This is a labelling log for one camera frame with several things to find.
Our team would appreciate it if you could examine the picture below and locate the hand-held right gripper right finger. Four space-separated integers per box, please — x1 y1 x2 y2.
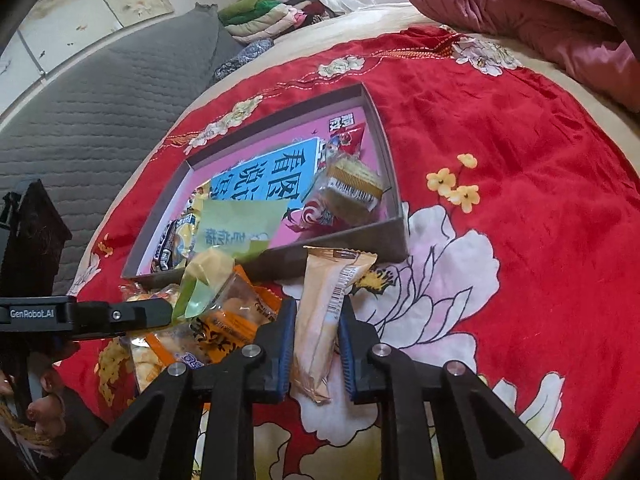
337 300 573 480

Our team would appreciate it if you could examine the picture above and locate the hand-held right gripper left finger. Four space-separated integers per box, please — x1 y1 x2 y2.
62 296 297 480

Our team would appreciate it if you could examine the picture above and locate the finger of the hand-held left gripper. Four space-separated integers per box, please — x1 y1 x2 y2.
75 299 173 340
47 337 81 361

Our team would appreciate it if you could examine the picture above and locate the beige snack packet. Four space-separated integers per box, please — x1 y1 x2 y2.
290 246 379 405

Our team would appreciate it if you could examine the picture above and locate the orange snack packet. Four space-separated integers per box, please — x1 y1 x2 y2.
192 265 284 367

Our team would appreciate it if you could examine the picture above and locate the black chocolate bar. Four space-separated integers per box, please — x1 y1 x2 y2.
150 220 182 273

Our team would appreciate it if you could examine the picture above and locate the yellow cartoon snack packet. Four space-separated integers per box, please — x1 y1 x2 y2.
175 205 207 266

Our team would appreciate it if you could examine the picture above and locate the grey shallow cardboard box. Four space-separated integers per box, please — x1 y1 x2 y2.
121 82 412 281

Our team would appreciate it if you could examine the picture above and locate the pale green snack packet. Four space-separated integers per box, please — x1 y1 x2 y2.
171 199 292 323

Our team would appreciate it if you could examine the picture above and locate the red lollipop packet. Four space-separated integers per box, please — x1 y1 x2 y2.
291 199 343 233

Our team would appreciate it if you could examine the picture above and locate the clear green cake packet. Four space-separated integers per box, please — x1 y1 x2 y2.
314 156 387 227

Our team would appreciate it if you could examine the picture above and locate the red milk candy packet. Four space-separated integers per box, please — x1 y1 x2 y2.
317 112 373 166

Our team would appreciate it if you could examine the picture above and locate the person's left hand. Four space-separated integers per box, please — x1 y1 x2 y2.
27 367 68 436

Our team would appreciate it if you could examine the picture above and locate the pink book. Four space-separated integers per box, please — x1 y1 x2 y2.
150 97 401 271

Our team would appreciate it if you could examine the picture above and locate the red floral blanket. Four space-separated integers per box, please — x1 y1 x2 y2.
52 25 640 480

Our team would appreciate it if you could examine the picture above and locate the blue floral cloth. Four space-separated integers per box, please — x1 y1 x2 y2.
212 39 276 83

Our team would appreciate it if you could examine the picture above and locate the stack of folded clothes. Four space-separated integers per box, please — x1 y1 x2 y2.
218 0 331 45

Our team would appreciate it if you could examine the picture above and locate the pink quilt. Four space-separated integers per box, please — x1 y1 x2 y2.
400 0 640 111

